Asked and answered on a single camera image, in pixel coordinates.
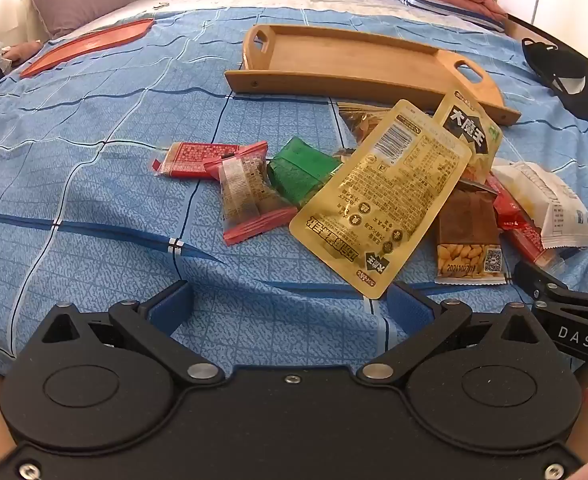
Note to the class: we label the red ended brown candy packet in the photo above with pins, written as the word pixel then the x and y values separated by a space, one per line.
pixel 246 190

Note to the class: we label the red biscuit packet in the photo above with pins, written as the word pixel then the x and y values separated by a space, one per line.
pixel 189 157
pixel 516 220

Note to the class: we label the green snack packet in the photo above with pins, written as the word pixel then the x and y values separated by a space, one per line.
pixel 299 170

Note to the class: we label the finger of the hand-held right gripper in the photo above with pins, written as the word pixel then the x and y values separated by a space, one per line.
pixel 536 280

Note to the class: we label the blue checked blanket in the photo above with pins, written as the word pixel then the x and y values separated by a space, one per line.
pixel 99 160

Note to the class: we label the gold packet with black print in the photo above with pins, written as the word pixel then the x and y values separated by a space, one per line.
pixel 471 125

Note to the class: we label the clear packet of brown snacks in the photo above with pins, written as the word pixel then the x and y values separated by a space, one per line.
pixel 361 120

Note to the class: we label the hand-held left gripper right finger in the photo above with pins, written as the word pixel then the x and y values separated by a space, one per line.
pixel 408 310

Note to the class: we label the gold snack packet with barcode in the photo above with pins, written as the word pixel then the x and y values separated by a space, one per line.
pixel 383 195

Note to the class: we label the brown peanut packet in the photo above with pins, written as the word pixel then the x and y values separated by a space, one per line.
pixel 466 220

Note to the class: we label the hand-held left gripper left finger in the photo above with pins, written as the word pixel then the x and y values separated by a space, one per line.
pixel 171 305

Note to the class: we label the black cap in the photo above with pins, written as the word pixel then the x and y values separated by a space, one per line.
pixel 568 85

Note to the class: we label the white snack packet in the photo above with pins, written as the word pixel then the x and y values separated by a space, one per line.
pixel 548 195

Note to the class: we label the orange plastic tray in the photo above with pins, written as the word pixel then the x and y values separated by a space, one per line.
pixel 89 42

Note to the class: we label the blue white striped towel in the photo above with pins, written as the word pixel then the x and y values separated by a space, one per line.
pixel 423 2

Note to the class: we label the brown soft item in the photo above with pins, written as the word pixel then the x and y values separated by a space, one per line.
pixel 24 52

